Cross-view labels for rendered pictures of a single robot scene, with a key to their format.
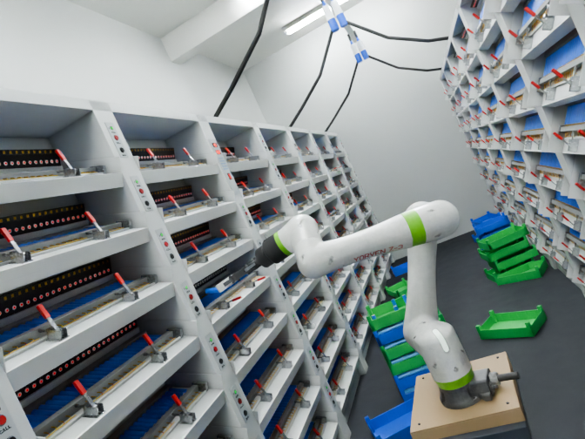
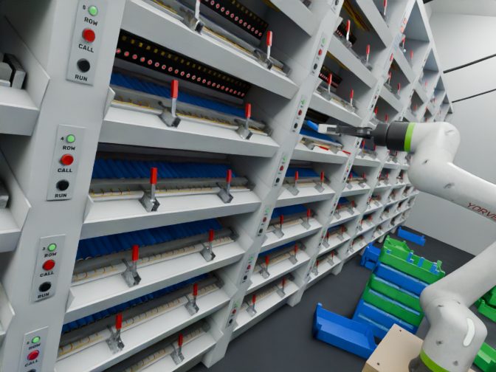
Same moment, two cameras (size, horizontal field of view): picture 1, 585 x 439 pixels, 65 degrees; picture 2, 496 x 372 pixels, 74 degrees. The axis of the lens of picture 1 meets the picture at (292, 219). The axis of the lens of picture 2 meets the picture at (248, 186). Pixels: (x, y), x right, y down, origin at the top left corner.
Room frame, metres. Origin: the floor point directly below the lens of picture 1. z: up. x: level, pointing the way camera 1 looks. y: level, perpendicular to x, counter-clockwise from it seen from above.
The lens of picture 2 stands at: (0.40, 0.23, 0.96)
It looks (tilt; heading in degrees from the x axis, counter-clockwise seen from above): 13 degrees down; 14
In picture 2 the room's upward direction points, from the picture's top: 17 degrees clockwise
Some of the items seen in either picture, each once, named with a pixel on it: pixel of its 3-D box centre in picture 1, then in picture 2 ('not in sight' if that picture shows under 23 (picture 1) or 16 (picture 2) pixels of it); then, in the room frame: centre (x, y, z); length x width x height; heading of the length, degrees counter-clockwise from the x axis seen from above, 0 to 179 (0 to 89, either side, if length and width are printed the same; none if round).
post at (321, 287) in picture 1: (296, 253); (367, 161); (2.84, 0.06, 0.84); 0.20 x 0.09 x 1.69; 72
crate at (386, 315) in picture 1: (396, 307); (410, 260); (2.27, -0.29, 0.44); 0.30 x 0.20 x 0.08; 80
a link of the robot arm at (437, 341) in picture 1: (441, 352); (451, 336); (1.48, -0.26, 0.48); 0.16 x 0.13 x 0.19; 3
